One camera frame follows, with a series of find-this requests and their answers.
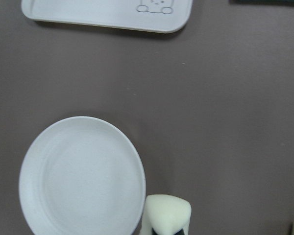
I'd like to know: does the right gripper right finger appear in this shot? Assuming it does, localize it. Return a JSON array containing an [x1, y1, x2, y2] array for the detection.
[[174, 229, 185, 235]]

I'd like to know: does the cream rabbit tray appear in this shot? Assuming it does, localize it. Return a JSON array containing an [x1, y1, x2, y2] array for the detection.
[[21, 0, 193, 33]]

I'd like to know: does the white round plate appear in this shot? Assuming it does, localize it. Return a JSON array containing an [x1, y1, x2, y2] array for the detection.
[[19, 116, 146, 235]]

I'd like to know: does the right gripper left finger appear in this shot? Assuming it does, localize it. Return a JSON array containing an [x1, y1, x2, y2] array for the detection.
[[151, 228, 158, 235]]

